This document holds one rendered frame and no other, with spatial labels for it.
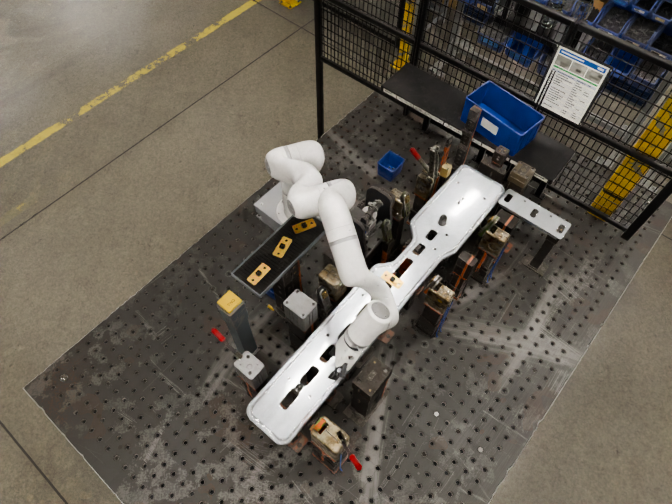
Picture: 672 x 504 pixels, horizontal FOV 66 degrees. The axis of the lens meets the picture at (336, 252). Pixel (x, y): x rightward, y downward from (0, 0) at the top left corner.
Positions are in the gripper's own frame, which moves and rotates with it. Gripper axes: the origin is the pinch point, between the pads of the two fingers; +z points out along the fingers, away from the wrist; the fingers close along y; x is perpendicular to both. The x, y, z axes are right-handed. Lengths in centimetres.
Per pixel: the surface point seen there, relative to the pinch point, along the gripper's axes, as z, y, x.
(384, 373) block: -3.4, 0.4, -17.4
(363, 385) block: 0.6, -3.8, -11.5
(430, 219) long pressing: -25, 64, -29
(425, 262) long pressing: -19, 45, -28
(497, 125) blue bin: -59, 100, -45
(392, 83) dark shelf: -40, 136, -6
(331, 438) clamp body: 6.4, -21.9, -3.3
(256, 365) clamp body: 11.9, -0.4, 22.6
